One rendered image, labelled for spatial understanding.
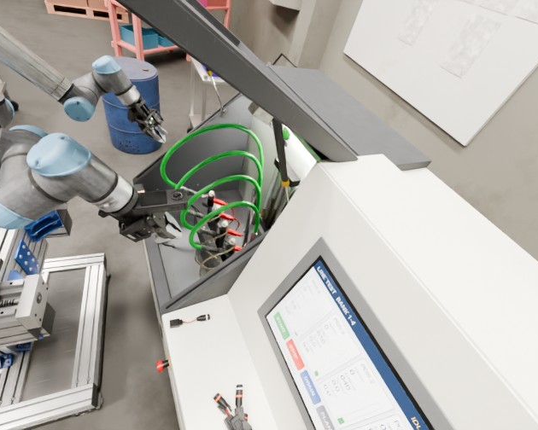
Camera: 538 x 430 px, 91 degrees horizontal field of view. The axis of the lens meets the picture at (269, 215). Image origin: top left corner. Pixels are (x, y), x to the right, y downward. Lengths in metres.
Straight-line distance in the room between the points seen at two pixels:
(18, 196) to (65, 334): 1.35
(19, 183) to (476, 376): 0.74
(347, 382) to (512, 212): 1.62
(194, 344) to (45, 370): 1.04
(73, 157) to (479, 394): 0.69
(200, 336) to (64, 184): 0.59
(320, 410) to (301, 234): 0.39
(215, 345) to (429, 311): 0.63
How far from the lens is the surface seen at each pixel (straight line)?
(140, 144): 3.10
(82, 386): 1.73
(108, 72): 1.15
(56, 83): 1.08
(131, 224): 0.65
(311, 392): 0.73
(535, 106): 2.05
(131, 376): 1.93
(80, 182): 0.54
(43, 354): 1.86
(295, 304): 0.68
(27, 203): 0.58
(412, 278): 0.50
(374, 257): 0.53
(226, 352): 0.92
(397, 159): 0.90
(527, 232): 2.04
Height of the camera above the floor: 1.86
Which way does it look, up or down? 45 degrees down
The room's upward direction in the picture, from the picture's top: 19 degrees clockwise
